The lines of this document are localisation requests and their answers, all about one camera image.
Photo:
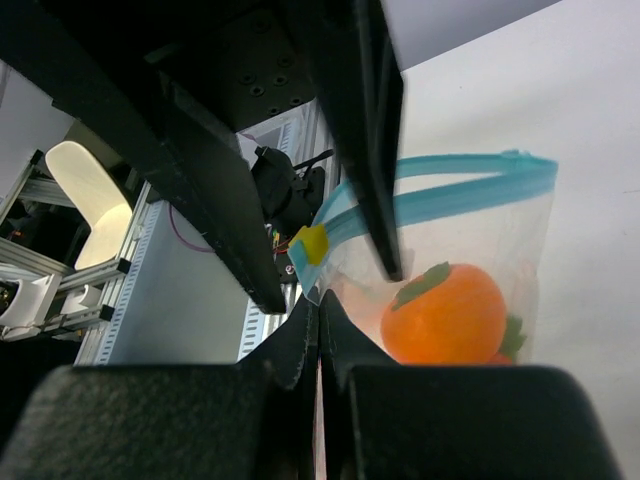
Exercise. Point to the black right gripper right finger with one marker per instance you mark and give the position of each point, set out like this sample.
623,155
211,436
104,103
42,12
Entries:
383,420

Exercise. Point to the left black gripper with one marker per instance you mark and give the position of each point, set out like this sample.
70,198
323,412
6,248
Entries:
117,66

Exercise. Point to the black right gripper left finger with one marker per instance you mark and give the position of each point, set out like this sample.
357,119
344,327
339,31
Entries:
248,420

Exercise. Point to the orange carrot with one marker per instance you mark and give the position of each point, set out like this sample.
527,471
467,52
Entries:
500,359

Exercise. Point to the clear zip top bag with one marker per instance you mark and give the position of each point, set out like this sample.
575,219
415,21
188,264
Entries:
487,210

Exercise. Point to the white slotted cable duct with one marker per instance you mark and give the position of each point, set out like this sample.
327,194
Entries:
100,339

